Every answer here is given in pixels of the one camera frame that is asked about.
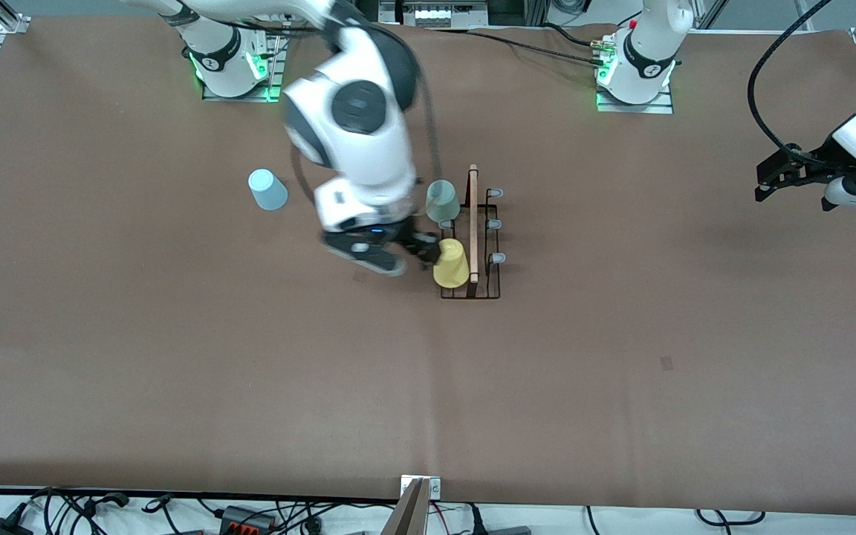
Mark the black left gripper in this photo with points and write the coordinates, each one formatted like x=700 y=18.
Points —
x=814 y=160

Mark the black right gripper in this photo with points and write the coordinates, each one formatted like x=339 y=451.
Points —
x=411 y=238

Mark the yellow plastic cup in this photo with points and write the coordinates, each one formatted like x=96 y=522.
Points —
x=452 y=267

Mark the pale green plastic cup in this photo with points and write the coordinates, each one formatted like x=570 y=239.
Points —
x=443 y=200

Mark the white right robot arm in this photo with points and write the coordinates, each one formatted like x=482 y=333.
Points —
x=357 y=134

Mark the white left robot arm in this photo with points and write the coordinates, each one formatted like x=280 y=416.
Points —
x=647 y=44

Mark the light blue plastic cup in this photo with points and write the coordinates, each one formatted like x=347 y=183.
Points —
x=268 y=192

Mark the brown paper table cover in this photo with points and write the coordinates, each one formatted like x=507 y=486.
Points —
x=428 y=371

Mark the grey control box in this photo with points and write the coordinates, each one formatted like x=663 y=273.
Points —
x=443 y=15

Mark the black orange connector block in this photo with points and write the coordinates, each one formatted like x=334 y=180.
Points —
x=246 y=518

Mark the black power adapter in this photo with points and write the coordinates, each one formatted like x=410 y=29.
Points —
x=1 y=527

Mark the aluminium left arm base plate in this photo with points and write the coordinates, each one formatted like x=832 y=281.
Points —
x=658 y=108

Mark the silver mounting bracket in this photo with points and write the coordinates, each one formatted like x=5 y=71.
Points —
x=434 y=488

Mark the aluminium right arm base plate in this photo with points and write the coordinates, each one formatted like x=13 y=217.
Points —
x=277 y=52

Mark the grey camera pole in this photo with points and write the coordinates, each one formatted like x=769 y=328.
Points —
x=407 y=516

